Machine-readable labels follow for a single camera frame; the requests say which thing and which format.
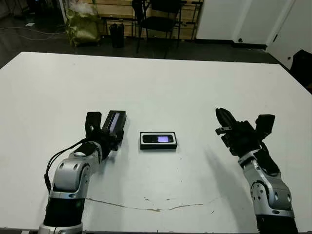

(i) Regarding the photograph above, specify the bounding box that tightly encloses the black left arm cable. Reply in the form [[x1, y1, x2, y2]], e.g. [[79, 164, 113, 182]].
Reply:
[[43, 139, 87, 194]]

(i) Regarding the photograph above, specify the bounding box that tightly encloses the white plastic bag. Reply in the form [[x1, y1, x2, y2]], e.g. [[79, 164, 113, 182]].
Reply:
[[70, 0, 96, 14]]

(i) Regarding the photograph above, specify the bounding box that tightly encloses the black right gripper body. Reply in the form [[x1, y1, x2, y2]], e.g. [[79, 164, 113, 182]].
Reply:
[[214, 120, 263, 156]]

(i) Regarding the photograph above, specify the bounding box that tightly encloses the black folded chair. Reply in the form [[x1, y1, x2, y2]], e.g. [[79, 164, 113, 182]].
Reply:
[[132, 0, 152, 54]]

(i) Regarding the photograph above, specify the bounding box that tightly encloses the green sack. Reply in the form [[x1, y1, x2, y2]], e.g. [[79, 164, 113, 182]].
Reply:
[[65, 6, 103, 48]]

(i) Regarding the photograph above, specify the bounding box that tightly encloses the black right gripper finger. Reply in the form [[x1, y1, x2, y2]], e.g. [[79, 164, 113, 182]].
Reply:
[[220, 107, 236, 128], [215, 107, 230, 128]]

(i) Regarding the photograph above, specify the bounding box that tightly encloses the black mesh office chair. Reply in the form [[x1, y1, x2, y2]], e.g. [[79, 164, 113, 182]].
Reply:
[[139, 0, 186, 59]]

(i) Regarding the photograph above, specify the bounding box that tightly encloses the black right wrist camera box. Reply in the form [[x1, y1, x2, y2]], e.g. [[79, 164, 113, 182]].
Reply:
[[254, 114, 276, 137]]

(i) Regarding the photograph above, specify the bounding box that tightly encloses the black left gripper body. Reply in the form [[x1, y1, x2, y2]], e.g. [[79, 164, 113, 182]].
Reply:
[[85, 126, 122, 160]]

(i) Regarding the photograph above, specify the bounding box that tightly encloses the black phone-like camera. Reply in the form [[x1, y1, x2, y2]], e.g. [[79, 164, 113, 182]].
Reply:
[[142, 134, 175, 144]]

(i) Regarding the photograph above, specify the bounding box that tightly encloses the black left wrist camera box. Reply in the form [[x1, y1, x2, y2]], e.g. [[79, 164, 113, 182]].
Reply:
[[84, 111, 103, 137]]

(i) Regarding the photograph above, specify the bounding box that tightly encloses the black box lid silver stripe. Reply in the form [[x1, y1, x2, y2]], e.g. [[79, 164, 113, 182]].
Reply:
[[100, 110, 128, 140]]

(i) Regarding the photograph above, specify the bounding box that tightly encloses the white door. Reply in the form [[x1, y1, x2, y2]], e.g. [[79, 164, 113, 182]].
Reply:
[[266, 0, 312, 70]]

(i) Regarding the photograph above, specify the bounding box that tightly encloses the black waste bin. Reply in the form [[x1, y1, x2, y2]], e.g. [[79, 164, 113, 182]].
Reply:
[[109, 23, 125, 49]]

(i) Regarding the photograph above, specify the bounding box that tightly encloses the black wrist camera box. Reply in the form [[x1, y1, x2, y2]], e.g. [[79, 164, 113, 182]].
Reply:
[[84, 111, 103, 137], [254, 114, 276, 137]]

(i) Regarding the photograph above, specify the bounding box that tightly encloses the black box base white lining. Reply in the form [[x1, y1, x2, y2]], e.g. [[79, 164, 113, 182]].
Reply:
[[139, 131, 178, 152]]

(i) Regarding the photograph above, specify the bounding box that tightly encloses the thin pale floor cable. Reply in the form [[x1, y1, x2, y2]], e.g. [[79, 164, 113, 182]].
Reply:
[[0, 25, 69, 41]]

